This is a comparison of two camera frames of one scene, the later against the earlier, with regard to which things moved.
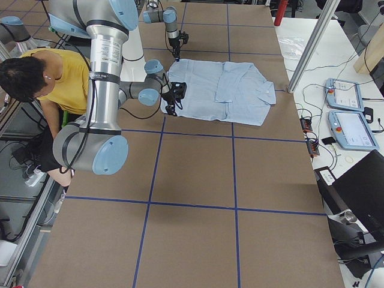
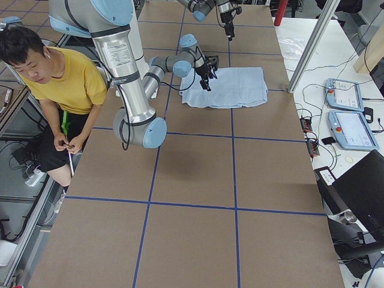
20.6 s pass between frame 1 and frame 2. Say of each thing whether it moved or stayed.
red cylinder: stayed
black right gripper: moved
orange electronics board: stayed
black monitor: stayed
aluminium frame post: stayed
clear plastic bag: stayed
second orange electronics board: stayed
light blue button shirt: moved
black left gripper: moved
